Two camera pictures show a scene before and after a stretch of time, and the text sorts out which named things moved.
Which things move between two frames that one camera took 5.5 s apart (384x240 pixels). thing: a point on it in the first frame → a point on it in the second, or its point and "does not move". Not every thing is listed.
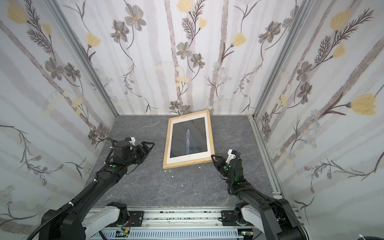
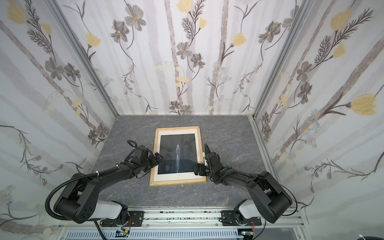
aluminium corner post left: x=59 y=7 does not move
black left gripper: x=146 y=150 → x=155 y=162
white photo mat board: x=191 y=157 → x=182 y=176
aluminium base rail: x=161 y=216 does not move
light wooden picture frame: x=191 y=162 → x=153 y=183
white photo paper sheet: x=188 y=137 → x=179 y=153
